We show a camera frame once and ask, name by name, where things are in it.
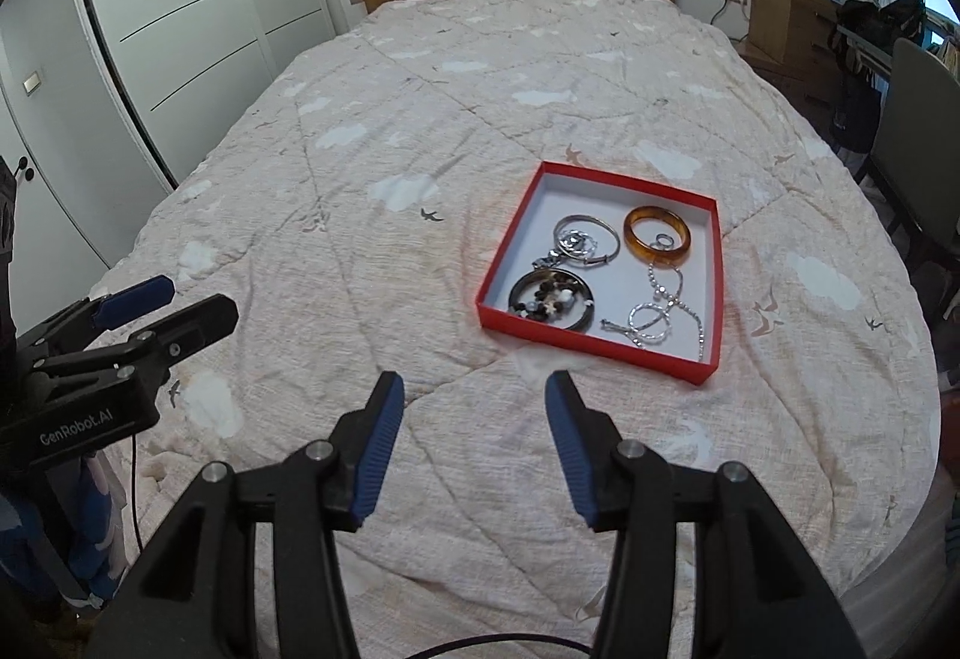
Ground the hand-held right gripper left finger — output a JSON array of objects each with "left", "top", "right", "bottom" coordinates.
[{"left": 86, "top": 370, "right": 406, "bottom": 659}]

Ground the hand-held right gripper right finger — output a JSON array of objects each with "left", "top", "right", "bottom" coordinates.
[{"left": 545, "top": 370, "right": 867, "bottom": 659}]

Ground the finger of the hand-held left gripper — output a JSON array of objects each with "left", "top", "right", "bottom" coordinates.
[
  {"left": 34, "top": 293, "right": 239, "bottom": 390},
  {"left": 15, "top": 275, "right": 177, "bottom": 360}
]

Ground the red shallow box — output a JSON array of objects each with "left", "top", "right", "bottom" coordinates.
[{"left": 476, "top": 161, "right": 722, "bottom": 388}]

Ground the twisted silver bracelet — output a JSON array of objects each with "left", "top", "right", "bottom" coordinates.
[{"left": 628, "top": 301, "right": 677, "bottom": 350}]

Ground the brown beaded bracelet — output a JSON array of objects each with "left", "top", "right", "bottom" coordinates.
[{"left": 517, "top": 280, "right": 584, "bottom": 320}]

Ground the dark bangle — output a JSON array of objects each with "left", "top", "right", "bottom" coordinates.
[{"left": 508, "top": 265, "right": 599, "bottom": 332}]

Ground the silver chain necklace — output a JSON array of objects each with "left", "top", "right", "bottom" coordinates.
[{"left": 645, "top": 257, "right": 706, "bottom": 364}]

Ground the silver metal wristwatch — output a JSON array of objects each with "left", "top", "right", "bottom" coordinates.
[{"left": 557, "top": 230, "right": 602, "bottom": 262}]

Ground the amber bangle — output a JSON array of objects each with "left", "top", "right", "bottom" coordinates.
[{"left": 624, "top": 206, "right": 691, "bottom": 268}]

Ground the plain silver bangle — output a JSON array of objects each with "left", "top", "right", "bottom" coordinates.
[{"left": 553, "top": 215, "right": 623, "bottom": 268}]

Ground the blue patterned clothing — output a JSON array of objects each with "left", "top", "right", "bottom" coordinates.
[{"left": 0, "top": 453, "right": 128, "bottom": 604}]

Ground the white wardrobe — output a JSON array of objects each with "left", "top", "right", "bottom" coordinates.
[{"left": 0, "top": 0, "right": 338, "bottom": 285}]

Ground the bed with beige quilt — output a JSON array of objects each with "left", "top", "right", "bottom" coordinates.
[{"left": 82, "top": 0, "right": 942, "bottom": 659}]

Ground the grey chair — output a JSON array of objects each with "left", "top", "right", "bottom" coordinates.
[{"left": 862, "top": 38, "right": 960, "bottom": 270}]

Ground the wooden cabinet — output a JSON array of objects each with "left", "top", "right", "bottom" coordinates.
[{"left": 739, "top": 0, "right": 841, "bottom": 79}]

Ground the black bag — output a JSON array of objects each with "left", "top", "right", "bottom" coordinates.
[{"left": 835, "top": 0, "right": 927, "bottom": 41}]

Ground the black cable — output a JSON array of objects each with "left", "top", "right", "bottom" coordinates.
[
  {"left": 130, "top": 432, "right": 148, "bottom": 555},
  {"left": 405, "top": 633, "right": 593, "bottom": 659}
]

